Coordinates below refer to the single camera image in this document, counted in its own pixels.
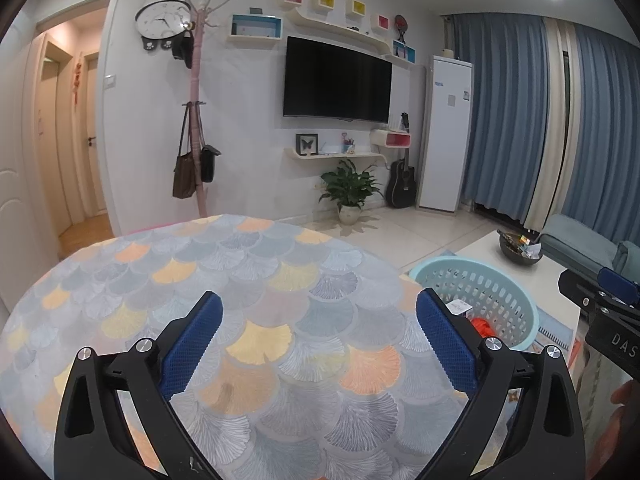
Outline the teal sofa cushion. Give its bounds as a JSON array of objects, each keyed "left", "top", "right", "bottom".
[{"left": 612, "top": 240, "right": 640, "bottom": 282}]

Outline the white wavy wall shelf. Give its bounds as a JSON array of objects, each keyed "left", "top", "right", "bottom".
[{"left": 284, "top": 147, "right": 392, "bottom": 167}]

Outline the brown tote bag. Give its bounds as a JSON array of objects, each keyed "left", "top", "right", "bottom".
[{"left": 172, "top": 102, "right": 199, "bottom": 200}]

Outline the small black bag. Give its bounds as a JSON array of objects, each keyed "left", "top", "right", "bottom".
[{"left": 199, "top": 105, "right": 222, "bottom": 184}]

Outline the white coffee table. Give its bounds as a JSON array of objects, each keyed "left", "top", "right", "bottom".
[{"left": 454, "top": 231, "right": 584, "bottom": 357}]

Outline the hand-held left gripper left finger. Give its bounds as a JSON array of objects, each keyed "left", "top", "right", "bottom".
[{"left": 52, "top": 290, "right": 224, "bottom": 480}]

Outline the brown inner door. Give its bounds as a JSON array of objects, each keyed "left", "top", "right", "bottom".
[{"left": 81, "top": 50, "right": 109, "bottom": 219}]

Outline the black hat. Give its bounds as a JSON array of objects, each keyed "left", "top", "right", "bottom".
[{"left": 171, "top": 30, "right": 195, "bottom": 70}]

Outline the black flat television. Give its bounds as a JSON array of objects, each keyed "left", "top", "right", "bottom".
[{"left": 282, "top": 36, "right": 394, "bottom": 124}]

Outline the white panel door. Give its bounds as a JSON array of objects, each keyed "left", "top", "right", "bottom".
[{"left": 0, "top": 35, "right": 42, "bottom": 322}]

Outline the blue curtain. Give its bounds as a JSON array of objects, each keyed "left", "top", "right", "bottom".
[
  {"left": 562, "top": 22, "right": 640, "bottom": 257},
  {"left": 445, "top": 12, "right": 549, "bottom": 218}
]

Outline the small blue box shelf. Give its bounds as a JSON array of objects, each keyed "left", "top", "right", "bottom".
[{"left": 392, "top": 40, "right": 418, "bottom": 65}]

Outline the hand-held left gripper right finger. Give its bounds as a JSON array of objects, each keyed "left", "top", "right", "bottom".
[{"left": 415, "top": 287, "right": 587, "bottom": 480}]

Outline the wide blue box shelf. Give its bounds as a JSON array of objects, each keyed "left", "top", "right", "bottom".
[{"left": 227, "top": 13, "right": 285, "bottom": 42}]

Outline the light blue plastic basket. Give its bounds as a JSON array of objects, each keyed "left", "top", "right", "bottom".
[{"left": 415, "top": 258, "right": 541, "bottom": 352}]

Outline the red and white wall box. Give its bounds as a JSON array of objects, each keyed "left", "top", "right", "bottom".
[{"left": 370, "top": 128, "right": 412, "bottom": 151}]

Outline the dark bowl with small things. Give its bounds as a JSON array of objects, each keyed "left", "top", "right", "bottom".
[{"left": 498, "top": 229, "right": 545, "bottom": 265}]

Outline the potted green plant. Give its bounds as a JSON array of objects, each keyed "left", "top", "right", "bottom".
[{"left": 318, "top": 158, "right": 385, "bottom": 226}]

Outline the person's right hand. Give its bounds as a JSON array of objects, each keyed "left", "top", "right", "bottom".
[{"left": 611, "top": 379, "right": 640, "bottom": 480}]

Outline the panda wall clock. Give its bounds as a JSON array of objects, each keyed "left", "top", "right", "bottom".
[{"left": 135, "top": 0, "right": 194, "bottom": 54}]

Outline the fan-patterned tablecloth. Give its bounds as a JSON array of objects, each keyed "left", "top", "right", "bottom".
[{"left": 0, "top": 214, "right": 507, "bottom": 480}]

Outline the teal sofa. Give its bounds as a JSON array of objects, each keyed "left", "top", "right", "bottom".
[{"left": 537, "top": 213, "right": 640, "bottom": 282}]

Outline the pink coat rack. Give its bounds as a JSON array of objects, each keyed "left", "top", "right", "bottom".
[{"left": 169, "top": 0, "right": 242, "bottom": 221}]

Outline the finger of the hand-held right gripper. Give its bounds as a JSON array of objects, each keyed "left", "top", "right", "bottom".
[
  {"left": 599, "top": 266, "right": 640, "bottom": 307},
  {"left": 558, "top": 269, "right": 628, "bottom": 312}
]

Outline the beige curtain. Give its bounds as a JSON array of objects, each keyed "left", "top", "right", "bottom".
[{"left": 521, "top": 16, "right": 584, "bottom": 232}]

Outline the black guitar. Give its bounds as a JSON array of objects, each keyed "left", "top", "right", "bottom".
[{"left": 384, "top": 112, "right": 418, "bottom": 210}]

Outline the white standing air conditioner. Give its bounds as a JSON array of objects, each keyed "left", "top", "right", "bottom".
[{"left": 417, "top": 54, "right": 474, "bottom": 213}]

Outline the long white curved shelf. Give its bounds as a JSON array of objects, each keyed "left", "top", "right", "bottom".
[{"left": 280, "top": 6, "right": 401, "bottom": 58}]

